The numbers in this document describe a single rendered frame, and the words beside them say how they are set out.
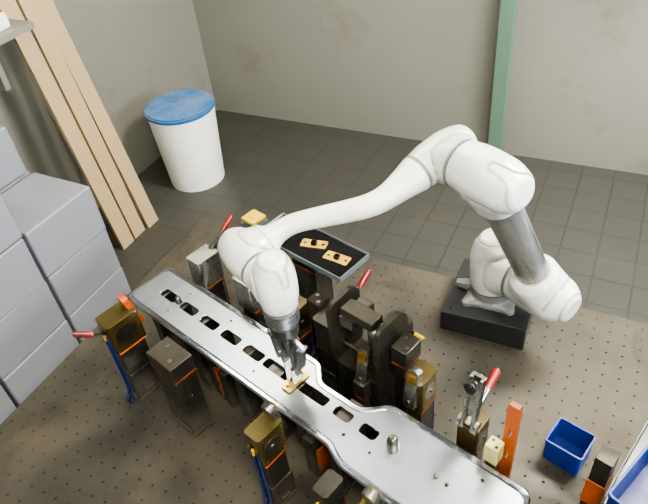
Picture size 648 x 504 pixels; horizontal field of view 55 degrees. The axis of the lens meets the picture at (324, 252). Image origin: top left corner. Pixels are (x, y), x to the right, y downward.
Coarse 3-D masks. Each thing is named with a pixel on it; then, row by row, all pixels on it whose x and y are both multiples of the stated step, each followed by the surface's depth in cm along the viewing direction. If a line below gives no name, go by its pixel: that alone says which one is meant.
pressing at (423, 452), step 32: (160, 288) 208; (192, 288) 207; (160, 320) 197; (192, 320) 195; (224, 320) 194; (224, 352) 183; (256, 384) 173; (320, 384) 171; (288, 416) 165; (320, 416) 163; (384, 416) 161; (352, 448) 155; (384, 448) 154; (416, 448) 153; (448, 448) 152; (384, 480) 148; (416, 480) 147; (448, 480) 146; (512, 480) 144
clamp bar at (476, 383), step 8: (472, 376) 142; (480, 376) 142; (472, 384) 140; (480, 384) 141; (472, 392) 140; (480, 392) 142; (464, 400) 147; (472, 400) 146; (480, 400) 144; (464, 408) 148; (472, 408) 147; (480, 408) 147; (464, 416) 149; (472, 416) 149; (472, 424) 148
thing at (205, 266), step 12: (204, 252) 211; (216, 252) 210; (192, 264) 209; (204, 264) 208; (216, 264) 213; (192, 276) 215; (204, 276) 211; (216, 276) 215; (216, 288) 218; (228, 300) 226
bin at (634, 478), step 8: (640, 456) 129; (632, 464) 128; (640, 464) 134; (624, 472) 127; (632, 472) 131; (640, 472) 140; (624, 480) 128; (632, 480) 137; (640, 480) 138; (616, 488) 126; (624, 488) 134; (632, 488) 137; (640, 488) 137; (608, 496) 124; (616, 496) 131; (624, 496) 136; (632, 496) 136; (640, 496) 136
